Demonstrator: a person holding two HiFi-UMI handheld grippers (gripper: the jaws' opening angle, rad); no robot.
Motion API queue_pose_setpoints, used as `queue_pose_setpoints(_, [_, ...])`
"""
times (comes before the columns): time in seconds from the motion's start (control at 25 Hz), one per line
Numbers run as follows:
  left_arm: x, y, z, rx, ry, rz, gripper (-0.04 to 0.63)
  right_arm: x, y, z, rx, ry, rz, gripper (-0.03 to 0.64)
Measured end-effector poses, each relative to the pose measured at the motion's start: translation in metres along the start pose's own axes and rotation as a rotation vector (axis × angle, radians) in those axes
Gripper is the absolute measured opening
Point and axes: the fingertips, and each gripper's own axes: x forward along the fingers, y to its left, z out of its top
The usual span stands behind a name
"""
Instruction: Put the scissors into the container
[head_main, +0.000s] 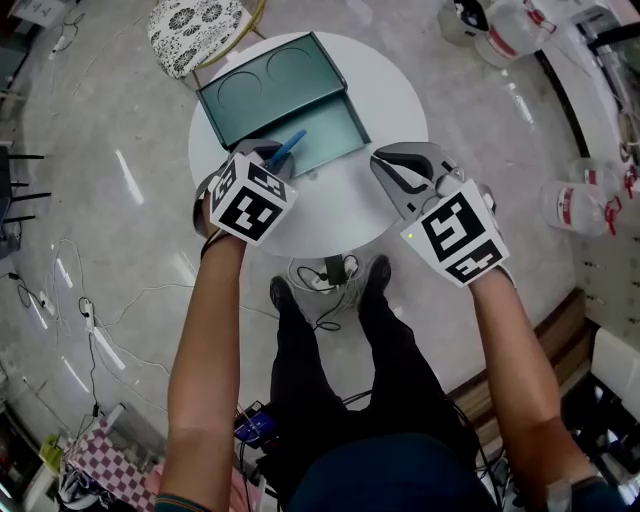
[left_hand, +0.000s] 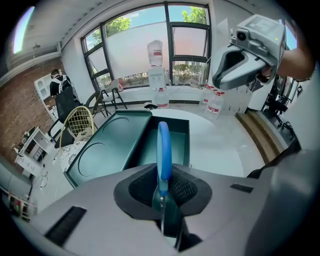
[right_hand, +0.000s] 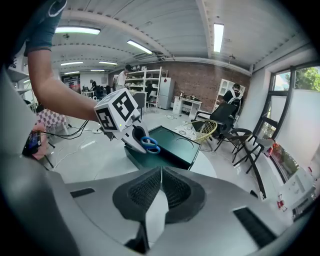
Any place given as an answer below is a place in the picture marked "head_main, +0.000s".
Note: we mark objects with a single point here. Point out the purple white checkered cloth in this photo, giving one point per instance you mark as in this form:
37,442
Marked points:
110,465

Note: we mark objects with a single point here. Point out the person's left black shoe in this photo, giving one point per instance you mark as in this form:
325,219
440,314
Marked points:
283,297

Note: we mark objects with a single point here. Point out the grey metal lockers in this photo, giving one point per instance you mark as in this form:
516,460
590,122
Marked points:
610,285

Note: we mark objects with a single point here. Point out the person's teal shirt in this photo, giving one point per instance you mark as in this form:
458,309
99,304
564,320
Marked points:
390,480

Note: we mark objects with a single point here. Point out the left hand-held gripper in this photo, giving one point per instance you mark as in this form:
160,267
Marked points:
250,205

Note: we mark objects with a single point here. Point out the brown wooden platform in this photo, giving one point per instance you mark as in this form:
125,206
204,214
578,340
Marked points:
555,345

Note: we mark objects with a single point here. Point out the round white side table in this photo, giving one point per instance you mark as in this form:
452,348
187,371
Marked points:
370,100

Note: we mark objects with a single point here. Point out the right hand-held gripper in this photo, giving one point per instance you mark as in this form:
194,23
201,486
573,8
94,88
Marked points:
455,230

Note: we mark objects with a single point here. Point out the grey trash bin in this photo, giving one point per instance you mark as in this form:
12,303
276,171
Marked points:
457,27

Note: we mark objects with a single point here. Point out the clear water jug red label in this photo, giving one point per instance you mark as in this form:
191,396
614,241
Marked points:
575,207
600,172
505,40

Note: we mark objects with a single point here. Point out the person's black trousers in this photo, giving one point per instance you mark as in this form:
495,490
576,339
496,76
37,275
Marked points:
310,380

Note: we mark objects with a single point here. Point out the green metal box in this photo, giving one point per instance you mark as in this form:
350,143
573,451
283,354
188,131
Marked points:
260,100

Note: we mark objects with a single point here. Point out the white plastic container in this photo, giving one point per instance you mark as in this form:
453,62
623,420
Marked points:
617,362

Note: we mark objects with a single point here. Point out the person's right forearm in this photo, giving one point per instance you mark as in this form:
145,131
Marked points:
520,380

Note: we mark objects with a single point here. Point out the person's left forearm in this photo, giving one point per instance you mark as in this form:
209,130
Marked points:
205,375

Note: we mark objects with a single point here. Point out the small blue-screen device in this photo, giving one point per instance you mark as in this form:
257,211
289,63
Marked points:
255,425

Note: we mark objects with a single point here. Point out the white power strip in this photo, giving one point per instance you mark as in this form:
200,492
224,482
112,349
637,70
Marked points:
87,315
47,302
59,44

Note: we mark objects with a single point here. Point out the person's black shoe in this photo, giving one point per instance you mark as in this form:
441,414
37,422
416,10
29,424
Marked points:
283,297
376,277

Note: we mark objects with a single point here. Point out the black folding chair blue seat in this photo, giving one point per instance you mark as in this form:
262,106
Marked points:
5,190

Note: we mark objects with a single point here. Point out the person's right black shoe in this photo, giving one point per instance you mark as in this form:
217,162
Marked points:
376,277

